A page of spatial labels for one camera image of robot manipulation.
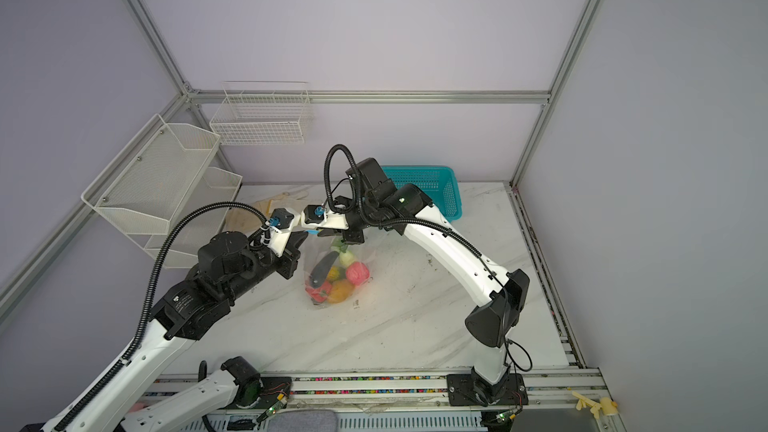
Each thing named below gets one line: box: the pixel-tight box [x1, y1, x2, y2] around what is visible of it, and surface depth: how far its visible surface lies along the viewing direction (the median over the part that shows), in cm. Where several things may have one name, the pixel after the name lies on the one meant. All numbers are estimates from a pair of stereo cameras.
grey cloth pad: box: [266, 410, 339, 432], surface depth 69 cm
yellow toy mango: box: [327, 279, 353, 303], surface depth 86 cm
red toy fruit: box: [305, 281, 332, 303], surface depth 82 cm
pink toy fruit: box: [346, 261, 370, 286], surface depth 85 cm
